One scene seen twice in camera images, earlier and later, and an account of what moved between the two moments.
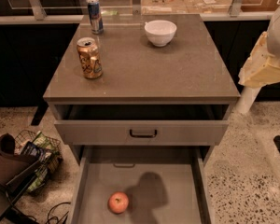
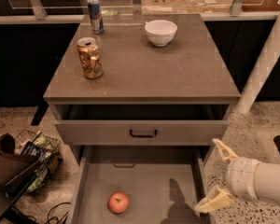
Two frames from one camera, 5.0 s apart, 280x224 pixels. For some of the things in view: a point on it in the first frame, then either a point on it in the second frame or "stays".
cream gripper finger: (262, 69) -> (239, 177)
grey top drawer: (142, 124) stays
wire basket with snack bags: (38, 147) stays
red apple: (118, 202) stays
